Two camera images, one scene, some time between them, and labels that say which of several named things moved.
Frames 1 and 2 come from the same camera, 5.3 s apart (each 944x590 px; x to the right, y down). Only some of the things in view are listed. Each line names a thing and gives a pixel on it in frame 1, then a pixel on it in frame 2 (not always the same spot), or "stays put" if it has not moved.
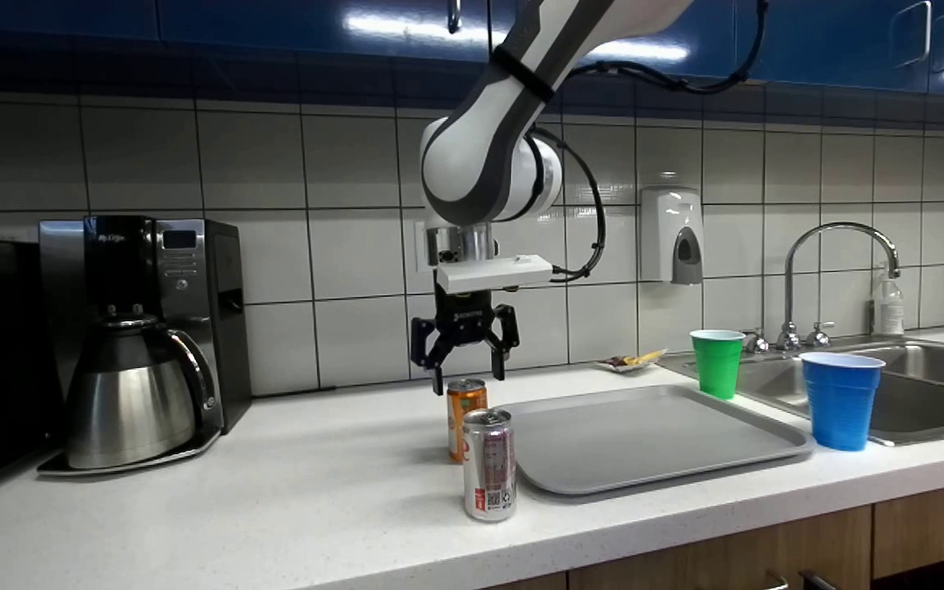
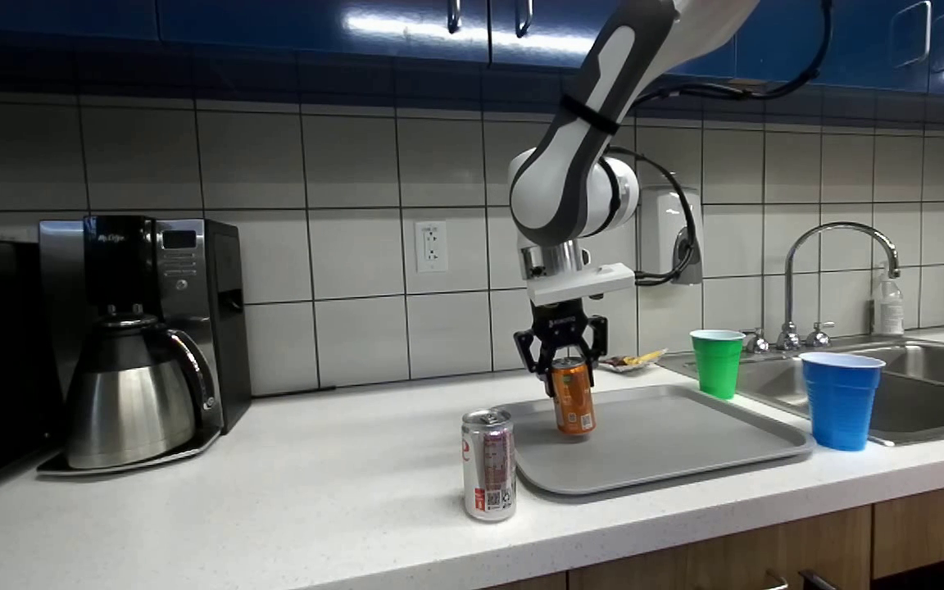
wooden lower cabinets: (894, 544) stays put
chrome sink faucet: (814, 335) stays put
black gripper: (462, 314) -> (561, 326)
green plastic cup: (720, 361) stays put
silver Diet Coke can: (489, 463) stays put
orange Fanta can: (462, 394) -> (576, 397)
